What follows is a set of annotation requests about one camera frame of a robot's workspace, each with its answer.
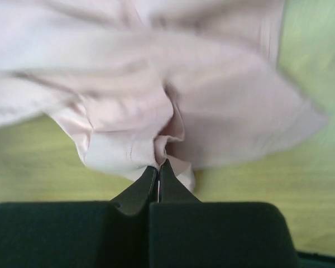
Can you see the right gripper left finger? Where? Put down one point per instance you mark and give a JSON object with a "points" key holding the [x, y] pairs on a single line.
{"points": [[137, 197]]}

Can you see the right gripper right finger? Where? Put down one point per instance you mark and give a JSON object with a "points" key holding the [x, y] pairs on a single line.
{"points": [[170, 189]]}

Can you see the dusty pink graphic t-shirt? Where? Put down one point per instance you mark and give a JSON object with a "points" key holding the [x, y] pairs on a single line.
{"points": [[136, 83]]}

